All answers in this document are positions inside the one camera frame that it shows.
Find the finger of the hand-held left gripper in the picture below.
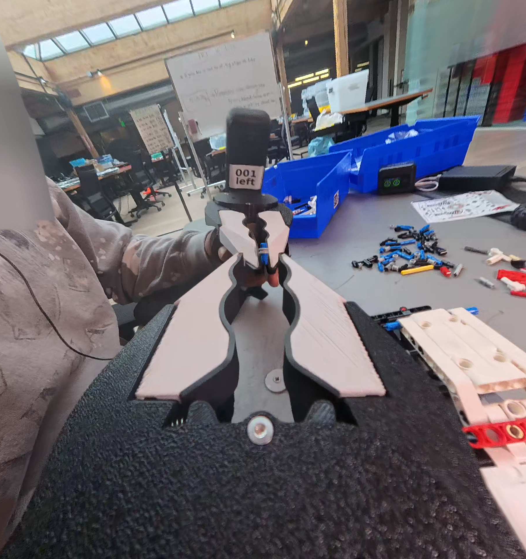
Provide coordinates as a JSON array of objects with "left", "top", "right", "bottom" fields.
[
  {"left": 218, "top": 211, "right": 261, "bottom": 269},
  {"left": 260, "top": 210, "right": 292, "bottom": 255}
]

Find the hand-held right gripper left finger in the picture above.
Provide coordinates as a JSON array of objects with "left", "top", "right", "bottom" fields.
[{"left": 135, "top": 253, "right": 246, "bottom": 422}]

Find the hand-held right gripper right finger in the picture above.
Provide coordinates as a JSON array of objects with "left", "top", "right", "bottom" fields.
[{"left": 279, "top": 254, "right": 387, "bottom": 422}]

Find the white black toy truck chassis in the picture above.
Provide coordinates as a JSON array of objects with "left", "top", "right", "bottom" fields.
[{"left": 371, "top": 306, "right": 526, "bottom": 559}]

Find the white sticker sheet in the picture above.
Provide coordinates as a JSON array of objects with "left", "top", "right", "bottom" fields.
[{"left": 412, "top": 191, "right": 520, "bottom": 223}]

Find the grey desk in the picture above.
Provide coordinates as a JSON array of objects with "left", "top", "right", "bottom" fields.
[{"left": 228, "top": 124, "right": 526, "bottom": 437}]

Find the person's left hand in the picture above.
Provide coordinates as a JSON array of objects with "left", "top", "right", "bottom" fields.
[{"left": 211, "top": 229, "right": 281, "bottom": 288}]

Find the blue plastic bin with tag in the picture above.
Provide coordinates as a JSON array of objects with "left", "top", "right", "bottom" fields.
[{"left": 262, "top": 151, "right": 353, "bottom": 239}]

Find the whiteboard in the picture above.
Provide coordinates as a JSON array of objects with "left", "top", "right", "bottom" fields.
[{"left": 165, "top": 31, "right": 285, "bottom": 138}]

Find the blue plastic bag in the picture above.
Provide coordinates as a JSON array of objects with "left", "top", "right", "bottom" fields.
[{"left": 307, "top": 135, "right": 336, "bottom": 157}]

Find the white plastic bag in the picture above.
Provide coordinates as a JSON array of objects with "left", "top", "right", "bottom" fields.
[{"left": 315, "top": 109, "right": 344, "bottom": 131}]

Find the printed chart sign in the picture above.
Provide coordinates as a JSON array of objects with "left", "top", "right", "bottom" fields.
[{"left": 130, "top": 105, "right": 176, "bottom": 154}]

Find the stack of clear storage boxes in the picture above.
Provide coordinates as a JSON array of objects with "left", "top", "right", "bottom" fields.
[{"left": 301, "top": 69, "right": 370, "bottom": 114}]

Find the pile of blue black pins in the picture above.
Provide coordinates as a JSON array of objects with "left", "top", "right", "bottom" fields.
[{"left": 352, "top": 224, "right": 465, "bottom": 277}]

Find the black power bank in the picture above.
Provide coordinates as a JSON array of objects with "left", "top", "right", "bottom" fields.
[{"left": 378, "top": 162, "right": 416, "bottom": 196}]

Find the black office chair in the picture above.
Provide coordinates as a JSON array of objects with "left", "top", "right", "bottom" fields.
[{"left": 75, "top": 165, "right": 128, "bottom": 225}]

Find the wooden background table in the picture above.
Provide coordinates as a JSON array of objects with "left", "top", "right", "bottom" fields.
[{"left": 289, "top": 89, "right": 434, "bottom": 127}]

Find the pile of red white parts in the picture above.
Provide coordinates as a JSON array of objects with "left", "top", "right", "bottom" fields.
[{"left": 464, "top": 247, "right": 526, "bottom": 303}]

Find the black adapter box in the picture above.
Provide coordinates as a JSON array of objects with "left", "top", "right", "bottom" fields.
[{"left": 438, "top": 165, "right": 517, "bottom": 191}]

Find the shelf of coloured bins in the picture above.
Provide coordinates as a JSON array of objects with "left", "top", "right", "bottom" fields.
[{"left": 438, "top": 44, "right": 526, "bottom": 127}]

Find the thin black cable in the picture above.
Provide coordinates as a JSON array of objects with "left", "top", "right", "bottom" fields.
[{"left": 0, "top": 242, "right": 115, "bottom": 361}]

